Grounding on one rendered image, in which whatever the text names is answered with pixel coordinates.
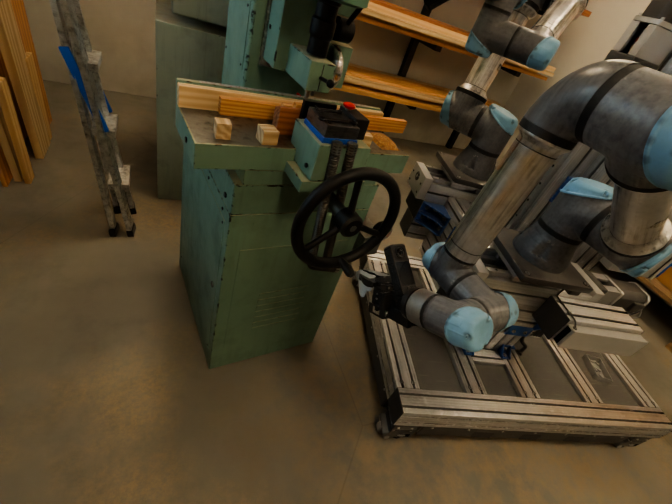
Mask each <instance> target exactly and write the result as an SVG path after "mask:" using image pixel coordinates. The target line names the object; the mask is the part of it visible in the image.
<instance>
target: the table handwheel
mask: <svg viewBox="0 0 672 504"><path fill-rule="evenodd" d="M364 180H369V181H375V182H378V183H380V184H382V185H383V186H384V187H385V188H386V189H387V191H388V194H389V208H388V212H387V214H386V217H385V219H384V221H383V222H382V224H381V226H380V227H379V228H378V230H375V229H373V228H370V227H368V226H365V225H363V220H362V218H361V217H360V216H359V215H358V213H357V212H356V211H355V209H356V205H357V201H358V196H359V193H360V190H361V186H362V183H363V181H364ZM353 182H355V183H354V187H353V192H352V196H351V199H350V203H349V206H348V207H345V205H344V204H343V203H342V202H339V201H338V200H336V194H335V193H334V191H336V190H337V189H339V188H341V187H343V186H345V185H347V184H350V183H353ZM330 194H331V197H330V202H329V206H328V209H329V210H330V211H331V213H332V214H333V215H334V219H333V223H334V225H335V226H334V227H333V228H331V229H330V230H328V231H327V232H325V233H324V234H322V235H321V236H319V237H317V238H316V239H314V240H312V241H311V242H309V243H307V244H306V245H304V242H303V232H304V228H305V225H306V223H307V220H308V218H309V217H310V215H311V213H312V212H313V211H314V209H315V208H316V207H317V206H318V205H319V204H320V202H321V201H323V200H324V199H325V198H326V197H327V196H328V195H330ZM400 206H401V193H400V189H399V186H398V184H397V182H396V181H395V179H394V178H393V177H392V176H391V175H390V174H388V173H387V172H385V171H383V170H381V169H377V168H373V167H359V168H353V169H349V170H346V171H343V172H341V173H338V174H336V175H334V176H332V177H331V178H329V179H327V180H326V181H324V182H323V183H322V184H320V185H319V186H318V187H317V188H315V189H314V190H313V191H312V192H311V193H310V194H309V195H308V197H307V198H306V199H305V200H304V202H303V203H302V204H301V206H300V207H299V209H298V211H297V213H296V215H295V217H294V220H293V223H292V227H291V234H290V238H291V245H292V248H293V250H294V252H295V254H296V255H297V257H298V258H299V259H300V260H301V261H302V262H304V263H306V264H307V265H310V266H312V267H317V268H335V267H339V266H340V264H339V262H338V260H339V259H340V258H342V257H343V258H344V259H345V260H346V261H347V262H348V263H351V262H353V261H355V260H357V259H359V258H361V257H363V256H364V255H366V254H367V253H369V252H370V251H371V250H372V249H374V248H375V247H376V246H377V245H378V244H379V243H380V242H381V241H382V240H383V239H384V238H385V237H386V235H387V234H388V233H389V231H390V230H391V228H392V227H393V225H394V223H395V221H396V219H397V217H398V214H399V211H400ZM359 231H363V232H366V233H368V234H371V235H372V236H371V237H370V238H369V239H368V240H367V241H366V242H364V243H363V244H362V245H360V246H359V247H357V248H356V249H354V250H352V251H350V252H348V253H345V254H342V255H339V256H335V257H318V256H315V255H313V254H311V253H310V252H309V251H310V250H311V249H313V248H314V247H316V246H317V245H319V244H320V243H322V242H324V241H325V240H327V239H329V238H330V237H332V236H334V235H336V234H337V233H339V232H340V233H341V235H342V236H344V237H352V236H354V235H356V234H357V233H359Z"/></svg>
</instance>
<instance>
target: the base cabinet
mask: <svg viewBox="0 0 672 504"><path fill-rule="evenodd" d="M296 213H297V212H289V213H267V214H245V215H230V213H229V211H228V209H227V206H226V204H225V202H224V200H223V198H222V196H221V193H220V191H219V189H218V187H217V185H216V183H215V180H214V178H213V176H212V174H211V172H210V170H209V169H194V168H193V166H192V164H191V161H190V159H189V156H188V154H187V152H186V149H185V147H184V144H183V173H182V203H181V232H180V261H179V264H180V268H181V271H182V275H183V279H184V282H185V286H186V289H187V293H188V296H189V300H190V304H191V307H192V311H193V314H194V318H195V321H196V325H197V329H198V332H199V336H200V339H201V343H202V346H203V350H204V354H205V357H206V361H207V364H208V368H209V369H212V368H216V367H220V366H223V365H227V364H231V363H235V362H238V361H242V360H246V359H250V358H253V357H257V356H261V355H264V354H268V353H272V352H276V351H279V350H283V349H287V348H291V347H294V346H298V345H302V344H306V343H309V342H312V341H313V339H314V337H315V335H316V332H317V330H318V328H319V325H320V323H321V321H322V318H323V316H324V314H325V311H326V309H327V307H328V304H329V302H330V300H331V297H332V295H333V292H334V290H335V288H336V285H337V283H338V281H339V278H340V276H341V274H342V271H343V270H342V268H340V271H339V272H338V273H334V272H326V271H316V270H311V269H309V267H308V266H307V264H306V263H304V262H302V261H301V260H300V259H299V258H298V257H297V255H296V254H295V252H294V250H293V248H292V245H291V238H290V234H291V227H292V223H293V220H294V217H295V215H296ZM316 215H317V211H313V212H312V213H311V215H310V217H309V218H308V220H307V223H306V225H305V228H304V232H303V242H304V245H306V244H307V243H309V242H311V238H312V233H313V229H314V225H315V220H316ZM358 234H359V233H357V234H356V235H354V236H352V237H344V236H342V235H341V233H340V232H339V233H337V237H336V241H335V245H334V248H333V254H332V257H335V256H339V255H342V254H345V253H348V252H350V251H351V250H352V248H353V246H354V243H355V241H356V238H357V236H358Z"/></svg>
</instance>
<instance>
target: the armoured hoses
mask: <svg viewBox="0 0 672 504"><path fill-rule="evenodd" d="M331 145H332V147H331V150H330V151H331V152H330V155H329V157H330V158H329V161H328V166H327V169H326V170H327V171H326V174H325V178H324V181H326V180H327V179H329V178H331V177H332V176H334V175H336V172H337V167H338V164H339V159H340V155H341V152H342V148H343V143H342V142H341V141H338V140H333V141H332V144H331ZM346 146H347V150H346V154H345V155H346V156H345V159H344V162H343V163H344V164H343V167H342V171H341V172H343V171H346V170H349V169H352V167H353V164H354V163H353V162H354V159H355V156H356V154H357V149H358V144H357V143H356V142H353V141H349V142H347V145H346ZM348 185H349V184H347V185H345V186H343V187H341V188H339V189H337V193H336V200H338V201H339V202H342V203H343V204H344V203H345V202H344V201H345V199H346V194H347V189H348ZM330 197H331V194H330V195H328V196H327V197H326V198H325V199H324V200H323V201H321V202H320V204H319V205H318V210H317V215H316V220H315V225H314V229H313V233H312V238H311V241H312V240H314V239H316V238H317V237H319V236H321V235H322V232H323V228H324V224H325V219H326V215H327V211H328V206H329V202H330ZM333 219H334V215H333V214H332V217H331V221H330V226H329V230H330V229H331V228H333V227H334V226H335V225H334V223H333ZM336 237H337V234H336V235H334V236H332V237H330V238H329V239H327V240H326V245H325V249H324V254H323V257H332V254H333V248H334V245H335V241H336ZM318 248H319V245H317V246H316V247H314V248H313V249H311V250H310V251H309V252H310V253H311V254H313V255H315V256H317V253H318ZM307 266H308V267H309V269H311V270H316V271H326V272H334V273H338V272H339V271H340V268H341V266H339V267H335V268H317V267H312V266H310V265H307Z"/></svg>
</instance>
